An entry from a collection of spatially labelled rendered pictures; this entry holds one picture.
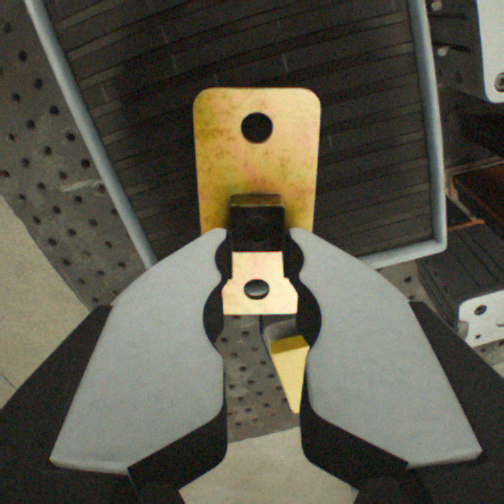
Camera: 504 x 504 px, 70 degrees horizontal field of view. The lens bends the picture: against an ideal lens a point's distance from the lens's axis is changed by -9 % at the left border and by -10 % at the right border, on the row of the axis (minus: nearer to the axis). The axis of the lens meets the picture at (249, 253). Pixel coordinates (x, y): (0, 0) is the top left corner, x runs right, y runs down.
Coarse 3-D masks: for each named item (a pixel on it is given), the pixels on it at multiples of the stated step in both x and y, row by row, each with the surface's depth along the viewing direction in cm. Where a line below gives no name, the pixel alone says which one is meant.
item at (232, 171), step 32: (224, 96) 11; (256, 96) 11; (288, 96) 11; (224, 128) 12; (288, 128) 12; (224, 160) 12; (256, 160) 12; (288, 160) 12; (224, 192) 13; (256, 192) 13; (288, 192) 13; (224, 224) 13; (288, 224) 13; (256, 256) 14; (224, 288) 15; (288, 288) 15
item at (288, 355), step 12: (300, 336) 22; (276, 348) 22; (288, 348) 22; (300, 348) 22; (276, 360) 22; (288, 360) 22; (300, 360) 22; (288, 372) 23; (300, 372) 23; (288, 384) 23; (300, 384) 23; (288, 396) 24; (300, 396) 24
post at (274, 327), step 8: (264, 320) 24; (272, 320) 24; (280, 320) 23; (288, 320) 23; (264, 328) 24; (272, 328) 24; (280, 328) 24; (288, 328) 24; (296, 328) 24; (264, 336) 26; (272, 336) 24; (280, 336) 24; (288, 336) 24; (272, 360) 27
